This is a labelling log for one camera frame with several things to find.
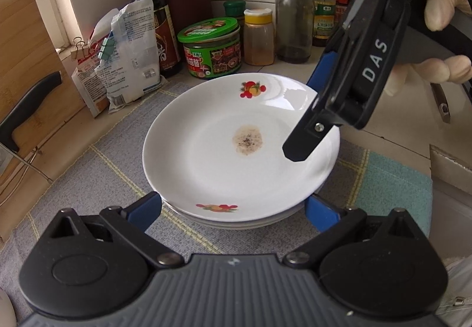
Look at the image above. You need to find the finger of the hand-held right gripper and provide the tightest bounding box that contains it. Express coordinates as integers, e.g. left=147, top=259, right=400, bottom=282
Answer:
left=282, top=105, right=342, bottom=162
left=305, top=49, right=338, bottom=97

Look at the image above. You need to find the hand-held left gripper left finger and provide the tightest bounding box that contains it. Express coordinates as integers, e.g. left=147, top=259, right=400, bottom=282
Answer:
left=49, top=191, right=185, bottom=269

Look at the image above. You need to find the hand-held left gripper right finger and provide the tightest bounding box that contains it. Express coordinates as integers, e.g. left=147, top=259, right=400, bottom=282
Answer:
left=283, top=194, right=425, bottom=269

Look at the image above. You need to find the stained white fruit-print plate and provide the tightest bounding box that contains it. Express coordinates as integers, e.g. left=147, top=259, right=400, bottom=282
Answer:
left=142, top=73, right=340, bottom=223

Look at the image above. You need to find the person's right hand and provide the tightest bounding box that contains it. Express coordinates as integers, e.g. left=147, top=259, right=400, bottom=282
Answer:
left=383, top=0, right=472, bottom=97

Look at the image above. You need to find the red-capped clear glass bottle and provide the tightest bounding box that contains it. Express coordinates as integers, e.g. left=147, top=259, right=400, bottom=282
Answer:
left=276, top=0, right=314, bottom=64

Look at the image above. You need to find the green-labelled oil bottle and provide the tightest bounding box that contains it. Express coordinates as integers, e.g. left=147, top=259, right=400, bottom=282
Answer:
left=312, top=0, right=338, bottom=48

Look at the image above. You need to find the grey and teal checked cloth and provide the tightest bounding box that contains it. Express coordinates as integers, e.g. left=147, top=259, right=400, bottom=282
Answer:
left=0, top=82, right=434, bottom=313

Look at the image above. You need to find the yellow-lidded spice jar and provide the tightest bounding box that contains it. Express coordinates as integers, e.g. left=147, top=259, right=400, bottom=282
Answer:
left=243, top=8, right=276, bottom=66

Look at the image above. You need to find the small green-capped jar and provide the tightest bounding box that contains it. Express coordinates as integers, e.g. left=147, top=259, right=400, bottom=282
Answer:
left=223, top=0, right=247, bottom=27

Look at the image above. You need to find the green-lidded sauce jar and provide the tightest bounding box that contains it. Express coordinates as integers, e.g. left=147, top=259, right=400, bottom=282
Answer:
left=177, top=17, right=242, bottom=80

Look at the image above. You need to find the red and white packet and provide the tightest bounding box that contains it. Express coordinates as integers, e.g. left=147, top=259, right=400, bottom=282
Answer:
left=71, top=54, right=111, bottom=118

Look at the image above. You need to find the white printed packet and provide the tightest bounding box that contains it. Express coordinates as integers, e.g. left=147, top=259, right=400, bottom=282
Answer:
left=94, top=0, right=163, bottom=114

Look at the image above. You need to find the person's white clothing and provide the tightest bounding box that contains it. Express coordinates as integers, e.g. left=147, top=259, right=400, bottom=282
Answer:
left=439, top=257, right=472, bottom=327

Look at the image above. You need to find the mint green bag clip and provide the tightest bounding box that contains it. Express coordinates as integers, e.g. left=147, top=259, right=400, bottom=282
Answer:
left=97, top=37, right=117, bottom=63

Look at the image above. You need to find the dark soy sauce bottle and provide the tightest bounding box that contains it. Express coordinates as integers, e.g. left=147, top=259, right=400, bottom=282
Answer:
left=125, top=0, right=182, bottom=79

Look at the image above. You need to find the rolled white bag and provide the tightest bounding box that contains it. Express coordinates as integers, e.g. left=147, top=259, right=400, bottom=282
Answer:
left=88, top=8, right=122, bottom=44

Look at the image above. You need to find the bamboo cutting board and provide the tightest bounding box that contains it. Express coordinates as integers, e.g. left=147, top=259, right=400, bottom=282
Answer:
left=0, top=0, right=87, bottom=180

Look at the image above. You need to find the steel utensil handle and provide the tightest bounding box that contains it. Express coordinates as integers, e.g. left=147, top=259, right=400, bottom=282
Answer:
left=430, top=82, right=451, bottom=124

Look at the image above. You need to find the steel wire rack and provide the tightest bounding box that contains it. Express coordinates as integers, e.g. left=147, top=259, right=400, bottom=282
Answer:
left=0, top=143, right=54, bottom=185

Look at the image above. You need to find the black-handled kitchen knife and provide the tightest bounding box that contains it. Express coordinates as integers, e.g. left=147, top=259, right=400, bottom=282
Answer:
left=0, top=71, right=63, bottom=165

